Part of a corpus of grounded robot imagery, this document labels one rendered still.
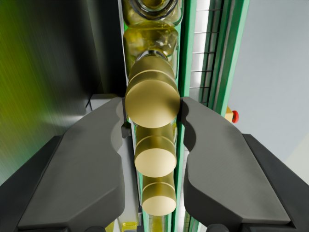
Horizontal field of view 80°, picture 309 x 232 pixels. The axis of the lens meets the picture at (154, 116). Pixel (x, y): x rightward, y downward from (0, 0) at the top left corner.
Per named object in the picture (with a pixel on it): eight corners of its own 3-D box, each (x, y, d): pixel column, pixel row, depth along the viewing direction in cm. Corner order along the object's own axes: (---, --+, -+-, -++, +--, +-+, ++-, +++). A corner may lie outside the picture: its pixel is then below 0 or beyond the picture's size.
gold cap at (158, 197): (148, 183, 23) (147, 219, 19) (137, 164, 21) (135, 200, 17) (176, 176, 22) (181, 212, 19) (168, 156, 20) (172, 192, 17)
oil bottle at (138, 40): (134, 14, 34) (117, 34, 16) (165, 13, 34) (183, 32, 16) (137, 46, 37) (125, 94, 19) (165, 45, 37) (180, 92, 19)
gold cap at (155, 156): (135, 116, 17) (131, 147, 14) (173, 114, 17) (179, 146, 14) (137, 144, 19) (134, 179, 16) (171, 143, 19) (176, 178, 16)
